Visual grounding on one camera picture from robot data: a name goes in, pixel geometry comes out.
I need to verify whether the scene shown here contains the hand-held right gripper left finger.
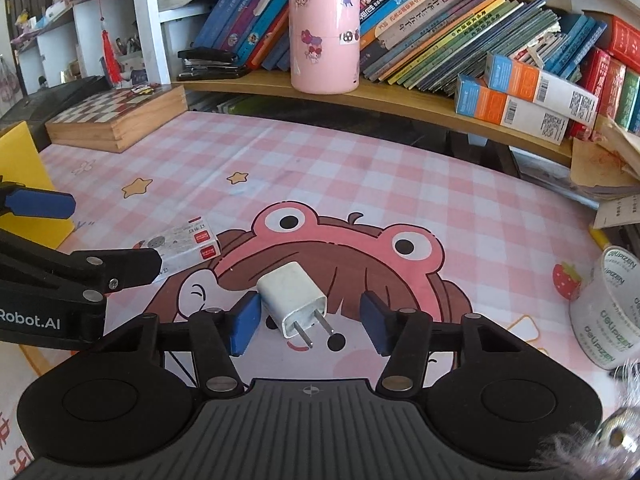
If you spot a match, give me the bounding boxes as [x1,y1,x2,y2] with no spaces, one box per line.
[94,290,264,398]

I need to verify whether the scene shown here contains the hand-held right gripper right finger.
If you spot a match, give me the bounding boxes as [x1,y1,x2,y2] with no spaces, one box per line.
[359,289,527,399]

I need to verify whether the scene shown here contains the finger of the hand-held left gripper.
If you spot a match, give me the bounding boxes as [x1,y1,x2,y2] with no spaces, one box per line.
[0,229,164,294]
[0,181,77,221]

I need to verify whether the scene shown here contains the yellow cardboard box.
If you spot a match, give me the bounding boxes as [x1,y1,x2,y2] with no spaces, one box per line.
[0,121,76,251]

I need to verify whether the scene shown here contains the small white card box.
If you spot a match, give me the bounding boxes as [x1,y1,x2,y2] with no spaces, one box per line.
[131,216,222,282]

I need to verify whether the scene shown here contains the small white plug adapter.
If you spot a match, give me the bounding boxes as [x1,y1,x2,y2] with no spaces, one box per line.
[256,261,336,348]

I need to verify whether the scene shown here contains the pink checked tablecloth desktop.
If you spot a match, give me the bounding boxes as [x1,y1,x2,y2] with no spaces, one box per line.
[0,110,640,466]

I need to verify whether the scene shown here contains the black keyboard piano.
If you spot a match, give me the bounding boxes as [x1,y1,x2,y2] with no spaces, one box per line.
[0,75,110,133]

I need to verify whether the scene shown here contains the wooden chess box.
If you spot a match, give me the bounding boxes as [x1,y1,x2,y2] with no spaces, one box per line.
[44,83,190,155]

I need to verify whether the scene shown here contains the red tassel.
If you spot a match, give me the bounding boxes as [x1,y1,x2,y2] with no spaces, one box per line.
[97,0,124,87]

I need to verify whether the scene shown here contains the white side shelf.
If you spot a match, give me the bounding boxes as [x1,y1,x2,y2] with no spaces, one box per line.
[10,0,146,86]

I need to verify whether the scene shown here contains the white wooden bookshelf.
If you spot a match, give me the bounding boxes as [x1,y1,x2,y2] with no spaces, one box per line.
[131,0,640,171]

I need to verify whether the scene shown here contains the black stapler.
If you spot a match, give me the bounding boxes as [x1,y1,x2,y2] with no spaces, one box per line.
[176,47,251,82]

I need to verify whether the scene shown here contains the clear tape roll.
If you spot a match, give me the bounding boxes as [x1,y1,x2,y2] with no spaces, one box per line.
[569,245,640,372]

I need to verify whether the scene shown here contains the pile of papers and notebooks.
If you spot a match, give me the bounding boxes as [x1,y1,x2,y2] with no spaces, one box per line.
[570,115,640,231]

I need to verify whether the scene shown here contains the pink sticker cup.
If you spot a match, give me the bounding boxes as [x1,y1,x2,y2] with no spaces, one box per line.
[288,0,362,95]

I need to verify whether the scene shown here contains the thick red dictionary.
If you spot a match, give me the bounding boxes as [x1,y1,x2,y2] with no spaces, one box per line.
[597,14,640,68]

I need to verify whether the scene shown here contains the fluffy pompom keychain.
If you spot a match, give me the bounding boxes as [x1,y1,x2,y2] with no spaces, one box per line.
[537,357,640,480]

